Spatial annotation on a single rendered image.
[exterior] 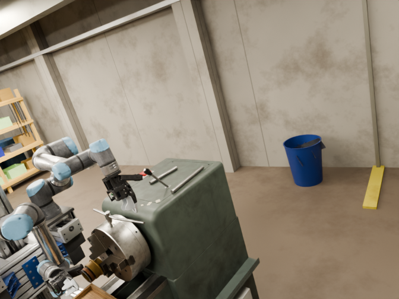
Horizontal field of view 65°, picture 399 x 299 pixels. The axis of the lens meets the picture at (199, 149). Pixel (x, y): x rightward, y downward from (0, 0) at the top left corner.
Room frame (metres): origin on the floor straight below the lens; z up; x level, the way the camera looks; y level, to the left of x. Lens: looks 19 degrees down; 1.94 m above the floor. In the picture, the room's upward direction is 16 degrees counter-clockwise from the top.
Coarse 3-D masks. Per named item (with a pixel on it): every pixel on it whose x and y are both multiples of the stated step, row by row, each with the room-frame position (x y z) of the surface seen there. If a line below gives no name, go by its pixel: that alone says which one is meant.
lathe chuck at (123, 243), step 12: (96, 228) 1.37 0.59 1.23; (108, 228) 1.34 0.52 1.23; (120, 228) 1.33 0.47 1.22; (108, 240) 1.31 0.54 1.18; (120, 240) 1.28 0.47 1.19; (132, 240) 1.30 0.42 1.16; (108, 252) 1.39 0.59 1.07; (120, 252) 1.26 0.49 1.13; (132, 252) 1.27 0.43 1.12; (144, 264) 1.30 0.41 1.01; (120, 276) 1.35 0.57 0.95; (132, 276) 1.26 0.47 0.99
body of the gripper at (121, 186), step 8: (112, 176) 1.27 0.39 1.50; (104, 184) 1.27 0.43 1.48; (112, 184) 1.26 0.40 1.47; (120, 184) 1.28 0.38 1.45; (128, 184) 1.28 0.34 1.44; (112, 192) 1.25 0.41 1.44; (120, 192) 1.25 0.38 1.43; (128, 192) 1.27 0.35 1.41; (112, 200) 1.28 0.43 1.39; (120, 200) 1.23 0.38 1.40
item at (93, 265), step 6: (96, 258) 1.31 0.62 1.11; (90, 264) 1.26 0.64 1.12; (96, 264) 1.26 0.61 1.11; (84, 270) 1.24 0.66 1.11; (90, 270) 1.24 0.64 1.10; (96, 270) 1.24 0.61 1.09; (102, 270) 1.26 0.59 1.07; (84, 276) 1.26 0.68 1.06; (90, 276) 1.22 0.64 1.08; (96, 276) 1.24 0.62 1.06; (90, 282) 1.23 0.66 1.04
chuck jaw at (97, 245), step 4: (92, 236) 1.37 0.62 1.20; (96, 236) 1.37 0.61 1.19; (88, 240) 1.37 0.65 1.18; (92, 240) 1.35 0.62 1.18; (96, 240) 1.36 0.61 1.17; (100, 240) 1.37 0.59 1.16; (92, 244) 1.36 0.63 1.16; (96, 244) 1.34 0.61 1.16; (100, 244) 1.35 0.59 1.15; (92, 248) 1.33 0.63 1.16; (96, 248) 1.33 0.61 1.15; (100, 248) 1.34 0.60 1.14; (104, 248) 1.35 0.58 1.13; (92, 252) 1.33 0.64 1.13; (96, 252) 1.32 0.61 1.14; (100, 252) 1.33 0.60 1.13; (92, 256) 1.30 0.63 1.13; (96, 256) 1.31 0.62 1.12
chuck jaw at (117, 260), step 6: (108, 258) 1.30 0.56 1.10; (114, 258) 1.28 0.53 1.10; (120, 258) 1.27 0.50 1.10; (132, 258) 1.26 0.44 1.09; (102, 264) 1.26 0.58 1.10; (108, 264) 1.25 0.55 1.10; (114, 264) 1.25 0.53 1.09; (120, 264) 1.23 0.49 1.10; (126, 264) 1.25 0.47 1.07; (132, 264) 1.25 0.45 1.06; (120, 270) 1.23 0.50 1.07
